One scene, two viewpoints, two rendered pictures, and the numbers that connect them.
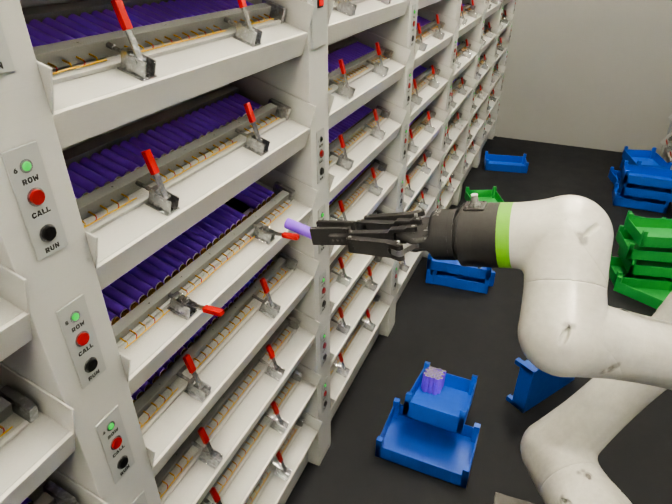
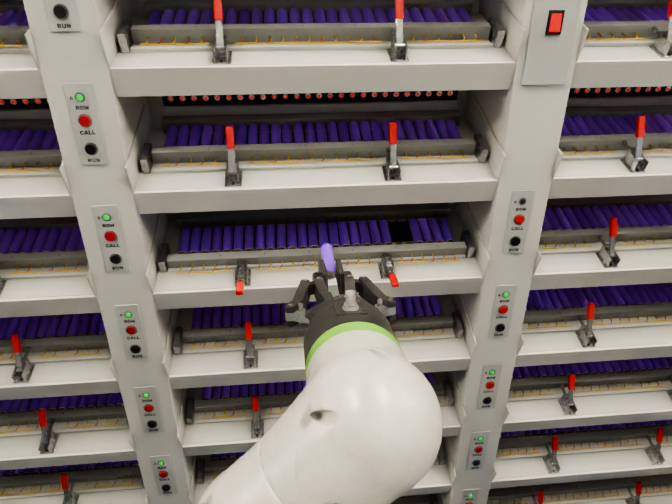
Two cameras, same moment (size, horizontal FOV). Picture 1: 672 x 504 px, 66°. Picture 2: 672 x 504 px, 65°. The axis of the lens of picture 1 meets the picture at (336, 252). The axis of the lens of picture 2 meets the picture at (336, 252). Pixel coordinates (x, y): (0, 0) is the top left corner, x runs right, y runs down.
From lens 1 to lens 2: 71 cm
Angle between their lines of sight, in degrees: 53
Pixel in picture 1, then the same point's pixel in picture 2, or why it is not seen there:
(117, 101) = (176, 74)
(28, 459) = (66, 291)
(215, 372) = (279, 358)
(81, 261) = (119, 181)
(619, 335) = not seen: outside the picture
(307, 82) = (506, 124)
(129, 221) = (197, 177)
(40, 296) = (80, 189)
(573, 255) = (285, 429)
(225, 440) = not seen: hidden behind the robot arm
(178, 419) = (217, 364)
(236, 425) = not seen: hidden behind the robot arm
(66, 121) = (123, 76)
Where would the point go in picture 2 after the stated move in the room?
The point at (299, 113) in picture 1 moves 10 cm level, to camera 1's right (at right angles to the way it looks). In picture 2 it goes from (494, 159) to (540, 177)
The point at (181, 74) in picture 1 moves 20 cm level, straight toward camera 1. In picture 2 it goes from (258, 67) to (128, 85)
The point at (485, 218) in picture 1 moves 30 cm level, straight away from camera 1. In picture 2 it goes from (325, 325) to (615, 291)
